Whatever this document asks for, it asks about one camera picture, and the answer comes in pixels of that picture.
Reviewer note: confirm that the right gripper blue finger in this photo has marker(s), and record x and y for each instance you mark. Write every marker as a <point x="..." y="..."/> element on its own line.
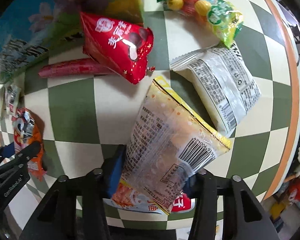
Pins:
<point x="114" y="170"/>

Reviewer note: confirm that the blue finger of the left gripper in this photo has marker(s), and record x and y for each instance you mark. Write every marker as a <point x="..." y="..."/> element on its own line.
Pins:
<point x="26" y="154"/>

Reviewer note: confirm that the clear yellow-edged snack packet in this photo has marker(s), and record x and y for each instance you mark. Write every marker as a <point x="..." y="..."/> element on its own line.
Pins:
<point x="169" y="143"/>

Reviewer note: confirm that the red sausage stick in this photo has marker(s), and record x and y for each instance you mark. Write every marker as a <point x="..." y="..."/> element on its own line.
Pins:
<point x="74" y="67"/>

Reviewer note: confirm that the colourful candy ball bag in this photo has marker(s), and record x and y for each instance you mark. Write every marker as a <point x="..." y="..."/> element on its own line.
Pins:
<point x="221" y="17"/>

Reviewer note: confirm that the red white snack packet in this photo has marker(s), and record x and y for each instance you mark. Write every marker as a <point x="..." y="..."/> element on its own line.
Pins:
<point x="127" y="198"/>

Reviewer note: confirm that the orange panda snack packet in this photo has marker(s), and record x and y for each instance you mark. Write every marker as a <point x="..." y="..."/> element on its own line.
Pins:
<point x="26" y="131"/>

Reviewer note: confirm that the white small snack box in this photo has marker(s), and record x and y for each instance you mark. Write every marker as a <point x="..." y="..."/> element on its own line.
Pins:
<point x="9" y="99"/>

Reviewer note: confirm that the red triangular chocolate bag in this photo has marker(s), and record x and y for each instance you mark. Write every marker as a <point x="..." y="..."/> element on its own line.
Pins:
<point x="121" y="46"/>

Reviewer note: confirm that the open cardboard box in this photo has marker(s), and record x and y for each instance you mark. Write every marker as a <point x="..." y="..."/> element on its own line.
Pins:
<point x="31" y="30"/>

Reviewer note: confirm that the white grey snack packet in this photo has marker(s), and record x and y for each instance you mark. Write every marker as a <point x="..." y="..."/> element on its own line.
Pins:
<point x="223" y="82"/>

